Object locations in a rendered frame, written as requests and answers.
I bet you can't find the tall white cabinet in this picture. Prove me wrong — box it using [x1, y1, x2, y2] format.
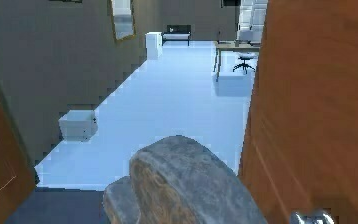
[145, 31, 164, 61]

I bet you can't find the grey stone-like rounded object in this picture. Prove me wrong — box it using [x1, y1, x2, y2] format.
[102, 134, 269, 224]

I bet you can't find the black low bench table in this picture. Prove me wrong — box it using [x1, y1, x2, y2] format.
[161, 24, 192, 47]

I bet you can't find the black swivel office chair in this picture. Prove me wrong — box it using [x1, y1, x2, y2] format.
[232, 52, 257, 75]

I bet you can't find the wooden desk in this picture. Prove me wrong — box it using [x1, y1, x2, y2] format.
[213, 40, 262, 83]

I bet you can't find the small white cabinet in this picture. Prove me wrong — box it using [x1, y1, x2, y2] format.
[58, 109, 99, 142]

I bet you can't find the white paned window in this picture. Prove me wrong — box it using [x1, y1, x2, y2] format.
[237, 0, 269, 44]

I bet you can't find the brown wooden room door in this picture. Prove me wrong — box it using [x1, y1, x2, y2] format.
[237, 0, 358, 224]

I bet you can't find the dark framed wall picture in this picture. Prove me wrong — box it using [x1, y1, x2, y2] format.
[221, 0, 242, 8]

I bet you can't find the silver door handle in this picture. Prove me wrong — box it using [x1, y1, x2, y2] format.
[289, 209, 335, 224]

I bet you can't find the brown wooden door frame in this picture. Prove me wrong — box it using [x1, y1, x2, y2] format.
[0, 58, 38, 224]

